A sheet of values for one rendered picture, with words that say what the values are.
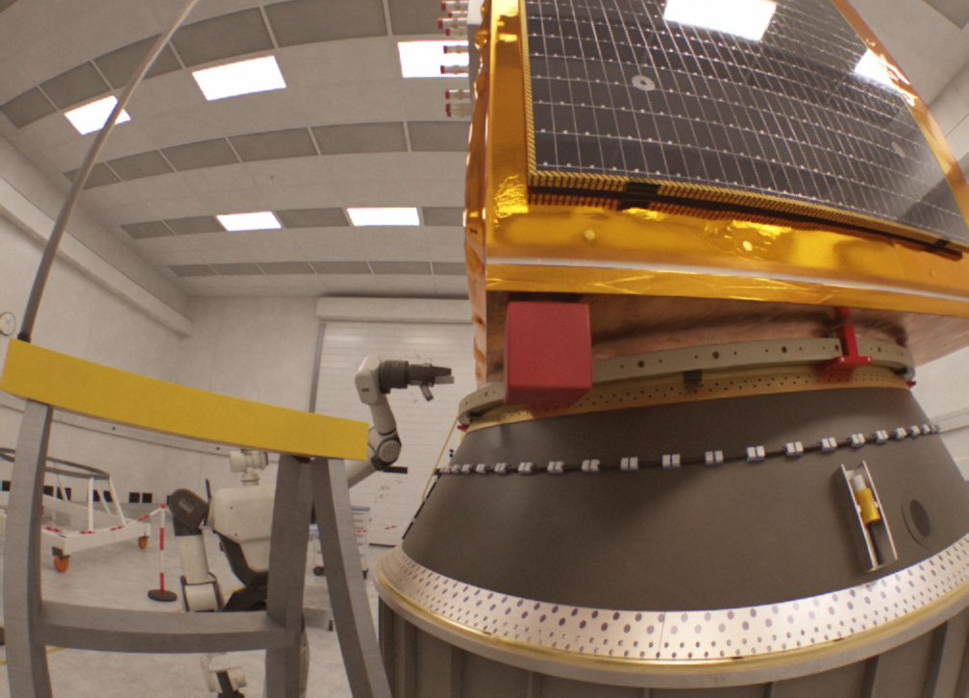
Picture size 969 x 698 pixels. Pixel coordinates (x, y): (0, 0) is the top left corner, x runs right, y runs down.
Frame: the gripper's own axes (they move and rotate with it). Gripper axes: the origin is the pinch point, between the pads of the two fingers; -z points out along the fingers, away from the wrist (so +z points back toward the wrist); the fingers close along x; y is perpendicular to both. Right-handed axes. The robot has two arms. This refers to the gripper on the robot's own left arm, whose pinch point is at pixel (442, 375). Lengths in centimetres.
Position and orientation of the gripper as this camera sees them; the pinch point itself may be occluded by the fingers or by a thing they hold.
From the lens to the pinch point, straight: 135.4
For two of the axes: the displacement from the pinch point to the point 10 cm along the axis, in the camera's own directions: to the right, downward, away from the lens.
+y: -0.2, 9.5, -3.2
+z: -10.0, -0.2, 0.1
